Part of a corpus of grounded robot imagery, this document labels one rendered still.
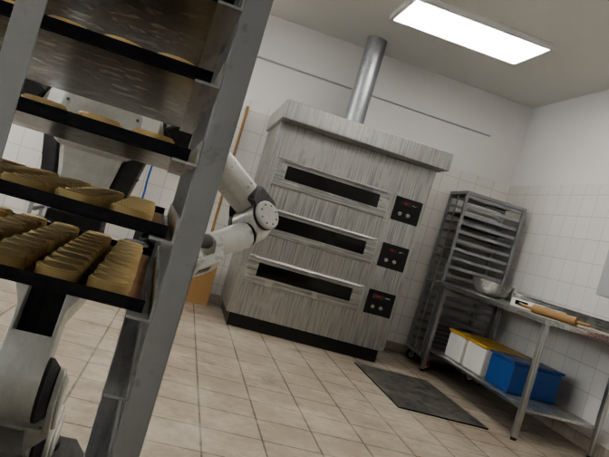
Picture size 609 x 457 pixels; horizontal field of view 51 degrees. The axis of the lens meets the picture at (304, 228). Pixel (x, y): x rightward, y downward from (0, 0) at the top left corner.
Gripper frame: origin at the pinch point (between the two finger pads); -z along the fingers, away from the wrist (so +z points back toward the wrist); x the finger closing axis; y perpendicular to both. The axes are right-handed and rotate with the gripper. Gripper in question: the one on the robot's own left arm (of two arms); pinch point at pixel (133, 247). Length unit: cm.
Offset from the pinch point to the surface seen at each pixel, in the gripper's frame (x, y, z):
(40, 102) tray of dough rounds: 19, 20, -60
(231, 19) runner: 35, 34, -50
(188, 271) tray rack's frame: 5, 39, -52
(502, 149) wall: 159, 39, 616
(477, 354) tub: -48, 73, 459
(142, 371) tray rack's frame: -7, 37, -53
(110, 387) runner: -10, 34, -53
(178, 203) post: 11.4, 7.1, -0.3
